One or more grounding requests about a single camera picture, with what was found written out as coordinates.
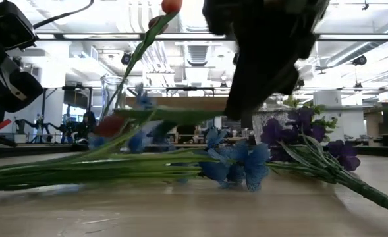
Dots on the black ceiling spotlight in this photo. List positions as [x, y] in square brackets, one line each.
[359, 60]
[126, 58]

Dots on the artificial tulip stem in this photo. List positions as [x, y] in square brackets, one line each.
[180, 116]

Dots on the purple artificial flower bunch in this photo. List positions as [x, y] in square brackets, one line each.
[361, 189]

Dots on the black table frame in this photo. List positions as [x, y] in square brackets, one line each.
[32, 151]

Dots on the black overhead frame beam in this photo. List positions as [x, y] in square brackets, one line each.
[315, 37]

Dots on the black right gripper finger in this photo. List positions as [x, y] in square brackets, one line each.
[279, 72]
[246, 75]

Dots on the tall clear glass vase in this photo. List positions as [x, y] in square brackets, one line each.
[109, 89]

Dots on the person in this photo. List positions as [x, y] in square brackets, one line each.
[88, 123]

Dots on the blue artificial flower bunch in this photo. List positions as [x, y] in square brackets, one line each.
[81, 168]

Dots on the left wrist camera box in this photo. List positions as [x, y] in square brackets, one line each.
[12, 26]

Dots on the green leafy plant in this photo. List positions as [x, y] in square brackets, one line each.
[325, 123]

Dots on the round textured glass vase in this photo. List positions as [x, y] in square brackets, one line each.
[263, 121]

